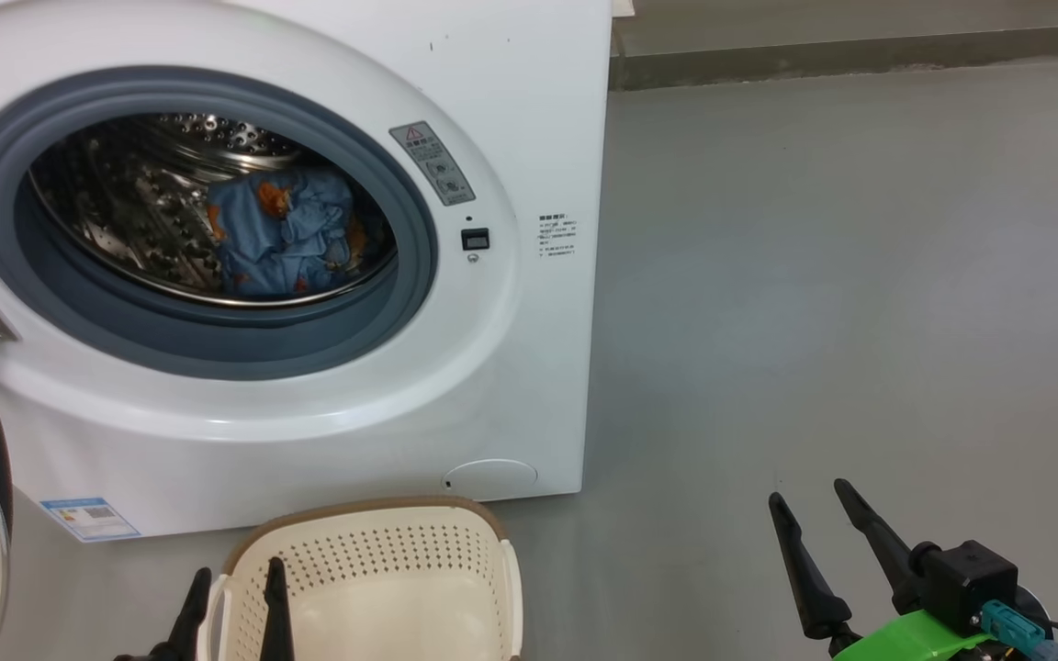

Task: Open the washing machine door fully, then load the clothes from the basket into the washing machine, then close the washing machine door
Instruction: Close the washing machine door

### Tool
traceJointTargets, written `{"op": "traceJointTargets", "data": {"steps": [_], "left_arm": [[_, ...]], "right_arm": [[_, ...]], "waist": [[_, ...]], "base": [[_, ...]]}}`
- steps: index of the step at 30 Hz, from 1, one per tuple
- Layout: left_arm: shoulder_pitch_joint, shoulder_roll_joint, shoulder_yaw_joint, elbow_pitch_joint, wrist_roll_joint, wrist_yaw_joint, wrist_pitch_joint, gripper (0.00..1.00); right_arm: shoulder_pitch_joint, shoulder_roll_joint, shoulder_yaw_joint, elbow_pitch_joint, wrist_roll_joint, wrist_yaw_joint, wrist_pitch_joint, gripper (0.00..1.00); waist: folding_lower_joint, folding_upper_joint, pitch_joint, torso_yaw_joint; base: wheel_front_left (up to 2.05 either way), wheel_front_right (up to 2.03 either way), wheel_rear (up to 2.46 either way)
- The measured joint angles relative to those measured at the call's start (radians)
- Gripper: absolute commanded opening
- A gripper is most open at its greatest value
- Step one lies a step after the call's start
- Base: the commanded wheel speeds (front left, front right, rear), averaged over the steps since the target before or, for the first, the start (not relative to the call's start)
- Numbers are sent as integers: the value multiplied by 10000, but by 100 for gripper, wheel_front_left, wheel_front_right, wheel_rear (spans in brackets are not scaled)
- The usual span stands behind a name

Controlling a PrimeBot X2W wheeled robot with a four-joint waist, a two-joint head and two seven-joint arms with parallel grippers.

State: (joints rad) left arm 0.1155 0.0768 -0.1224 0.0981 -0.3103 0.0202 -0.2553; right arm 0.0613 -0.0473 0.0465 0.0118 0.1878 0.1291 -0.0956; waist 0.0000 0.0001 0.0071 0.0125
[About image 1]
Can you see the cream perforated laundry basket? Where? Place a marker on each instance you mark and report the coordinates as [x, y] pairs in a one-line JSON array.
[[382, 569]]

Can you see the small printed text label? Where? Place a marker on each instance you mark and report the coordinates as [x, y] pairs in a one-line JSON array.
[[557, 236]]

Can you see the blue garment with orange prints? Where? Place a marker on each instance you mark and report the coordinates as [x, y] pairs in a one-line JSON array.
[[299, 239]]

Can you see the black door latch socket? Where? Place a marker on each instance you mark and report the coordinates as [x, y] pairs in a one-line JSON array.
[[475, 240]]

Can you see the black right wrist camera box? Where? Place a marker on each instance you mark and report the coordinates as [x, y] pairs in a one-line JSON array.
[[965, 583]]

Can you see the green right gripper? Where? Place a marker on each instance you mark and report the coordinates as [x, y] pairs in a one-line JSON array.
[[906, 638]]

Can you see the perforated steel washer drum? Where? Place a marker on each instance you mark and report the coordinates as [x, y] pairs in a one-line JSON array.
[[125, 211]]

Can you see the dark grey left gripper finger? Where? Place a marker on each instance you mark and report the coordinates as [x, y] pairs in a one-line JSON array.
[[276, 624], [191, 629]]

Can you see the grey rubber door gasket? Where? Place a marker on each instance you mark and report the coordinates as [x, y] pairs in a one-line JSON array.
[[217, 344]]

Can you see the blue energy label sticker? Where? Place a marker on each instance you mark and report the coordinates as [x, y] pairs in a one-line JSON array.
[[90, 519]]

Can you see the grey warning sticker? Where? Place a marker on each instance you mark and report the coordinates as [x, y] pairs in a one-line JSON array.
[[433, 163]]

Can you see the round white filter cover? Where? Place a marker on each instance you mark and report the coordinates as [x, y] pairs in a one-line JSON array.
[[490, 479]]

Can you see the white front-load washing machine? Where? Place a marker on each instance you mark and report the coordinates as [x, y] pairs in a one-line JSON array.
[[492, 395]]

